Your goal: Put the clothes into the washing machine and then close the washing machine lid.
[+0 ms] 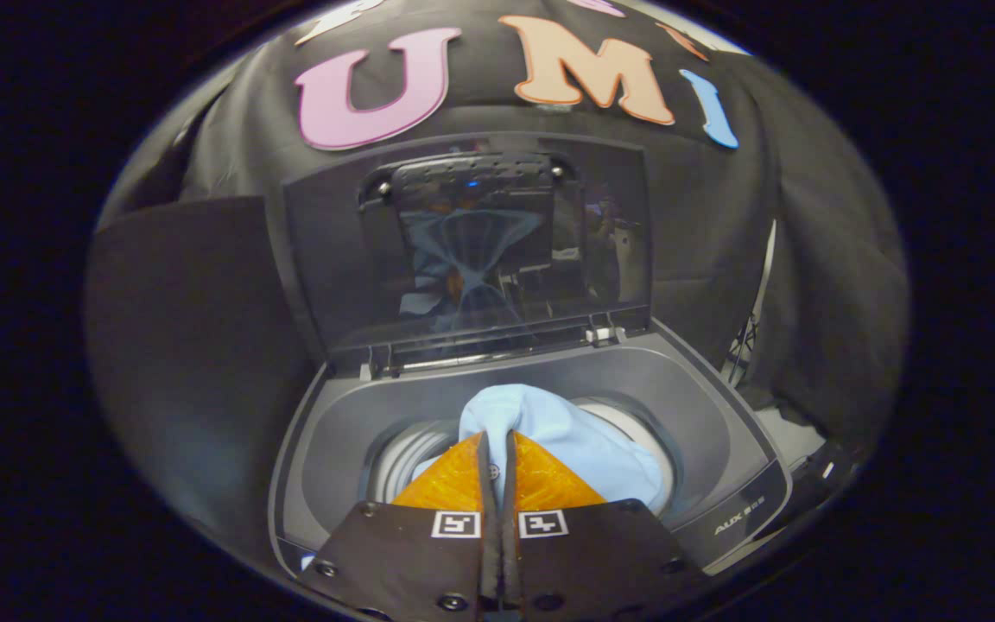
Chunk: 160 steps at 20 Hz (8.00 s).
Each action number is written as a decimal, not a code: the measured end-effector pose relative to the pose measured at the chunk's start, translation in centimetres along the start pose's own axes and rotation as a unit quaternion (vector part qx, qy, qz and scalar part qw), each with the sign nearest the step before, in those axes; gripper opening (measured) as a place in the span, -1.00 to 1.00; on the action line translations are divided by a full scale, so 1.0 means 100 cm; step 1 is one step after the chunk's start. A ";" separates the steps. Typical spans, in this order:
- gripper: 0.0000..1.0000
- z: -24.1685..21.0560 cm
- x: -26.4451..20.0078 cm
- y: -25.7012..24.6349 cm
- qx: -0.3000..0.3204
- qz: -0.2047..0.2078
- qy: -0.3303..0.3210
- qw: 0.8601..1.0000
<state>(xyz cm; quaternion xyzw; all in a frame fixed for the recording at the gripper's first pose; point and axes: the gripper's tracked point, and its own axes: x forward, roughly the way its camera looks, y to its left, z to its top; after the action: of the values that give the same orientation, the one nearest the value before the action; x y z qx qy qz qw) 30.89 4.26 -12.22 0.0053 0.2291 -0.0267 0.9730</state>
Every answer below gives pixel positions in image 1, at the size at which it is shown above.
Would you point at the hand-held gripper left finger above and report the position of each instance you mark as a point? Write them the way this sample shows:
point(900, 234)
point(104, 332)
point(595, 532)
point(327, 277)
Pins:
point(428, 570)

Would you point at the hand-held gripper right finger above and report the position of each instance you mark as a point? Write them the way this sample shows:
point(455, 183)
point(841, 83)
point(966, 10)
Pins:
point(584, 570)

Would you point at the light blue garment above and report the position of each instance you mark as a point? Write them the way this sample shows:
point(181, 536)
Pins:
point(584, 441)

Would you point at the dark grey washing machine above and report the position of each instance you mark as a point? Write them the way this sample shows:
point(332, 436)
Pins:
point(705, 406)

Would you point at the black backdrop cloth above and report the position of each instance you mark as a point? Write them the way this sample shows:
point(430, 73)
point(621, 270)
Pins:
point(713, 216)

